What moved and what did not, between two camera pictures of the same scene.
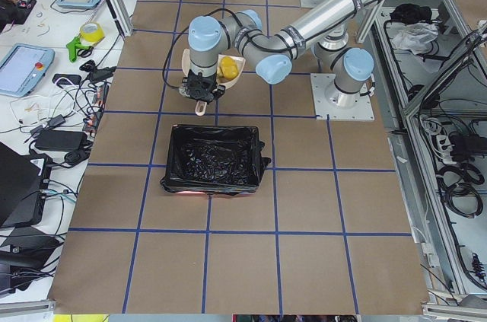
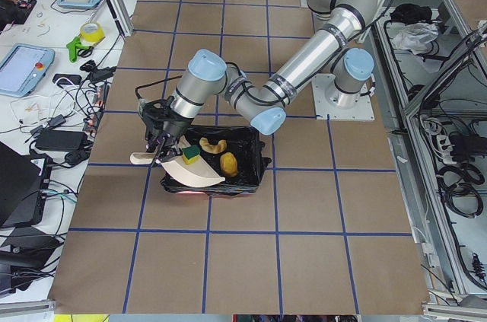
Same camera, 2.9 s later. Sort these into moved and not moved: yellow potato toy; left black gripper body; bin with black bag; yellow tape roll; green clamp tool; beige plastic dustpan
Moved: left black gripper body; beige plastic dustpan; yellow potato toy
Not moved: bin with black bag; yellow tape roll; green clamp tool
